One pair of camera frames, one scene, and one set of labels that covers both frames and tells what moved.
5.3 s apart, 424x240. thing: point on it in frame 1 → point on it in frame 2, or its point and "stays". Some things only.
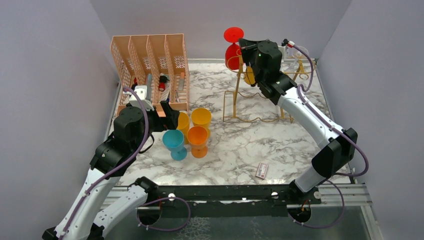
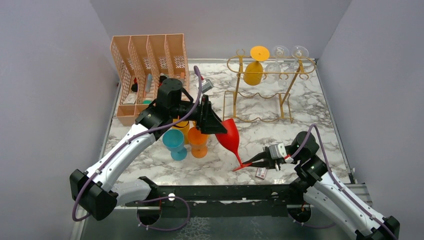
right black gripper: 247,47 → 267,161
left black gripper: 170,121 → 208,122
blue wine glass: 173,140 stays
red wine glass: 233,53 → 231,139
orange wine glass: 197,138 stays
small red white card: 261,170 stays
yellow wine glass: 183,125 stays
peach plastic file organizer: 158,62 stays
